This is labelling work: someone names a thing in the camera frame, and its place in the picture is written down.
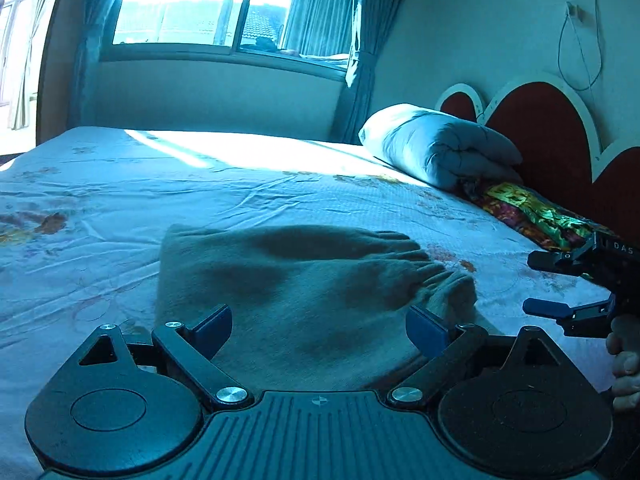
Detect red and white headboard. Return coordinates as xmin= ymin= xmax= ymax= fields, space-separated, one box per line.
xmin=435 ymin=74 xmax=640 ymax=241

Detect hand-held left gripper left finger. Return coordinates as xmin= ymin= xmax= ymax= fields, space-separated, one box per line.
xmin=77 ymin=304 xmax=253 ymax=410

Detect colourful patterned pillow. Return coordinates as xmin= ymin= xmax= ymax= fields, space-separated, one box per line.
xmin=460 ymin=178 xmax=621 ymax=253

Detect folded white quilt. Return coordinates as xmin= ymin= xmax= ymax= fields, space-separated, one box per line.
xmin=358 ymin=103 xmax=524 ymax=191

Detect thin wall cable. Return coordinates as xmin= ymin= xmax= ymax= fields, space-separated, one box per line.
xmin=557 ymin=0 xmax=603 ymax=92

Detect white balcony curtain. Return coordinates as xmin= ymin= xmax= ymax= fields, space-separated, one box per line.
xmin=7 ymin=0 xmax=61 ymax=131

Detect blue curtain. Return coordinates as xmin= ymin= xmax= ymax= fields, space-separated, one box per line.
xmin=67 ymin=0 xmax=126 ymax=131
xmin=340 ymin=0 xmax=416 ymax=146

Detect bed with floral sheet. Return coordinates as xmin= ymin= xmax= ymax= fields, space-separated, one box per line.
xmin=0 ymin=126 xmax=621 ymax=480

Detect person's right hand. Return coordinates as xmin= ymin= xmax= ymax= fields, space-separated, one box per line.
xmin=606 ymin=314 xmax=640 ymax=411

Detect sliding glass window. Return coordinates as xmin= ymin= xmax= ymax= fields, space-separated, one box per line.
xmin=102 ymin=0 xmax=361 ymax=81

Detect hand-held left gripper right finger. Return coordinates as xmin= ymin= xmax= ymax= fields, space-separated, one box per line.
xmin=387 ymin=306 xmax=561 ymax=408

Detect grey pants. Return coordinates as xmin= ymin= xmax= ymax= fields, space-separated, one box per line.
xmin=155 ymin=224 xmax=501 ymax=393

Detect sheer curtain behind window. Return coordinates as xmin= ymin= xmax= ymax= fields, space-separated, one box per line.
xmin=282 ymin=0 xmax=358 ymax=58

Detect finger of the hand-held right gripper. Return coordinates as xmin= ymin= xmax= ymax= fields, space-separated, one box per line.
xmin=522 ymin=296 xmax=617 ymax=337
xmin=527 ymin=240 xmax=596 ymax=278

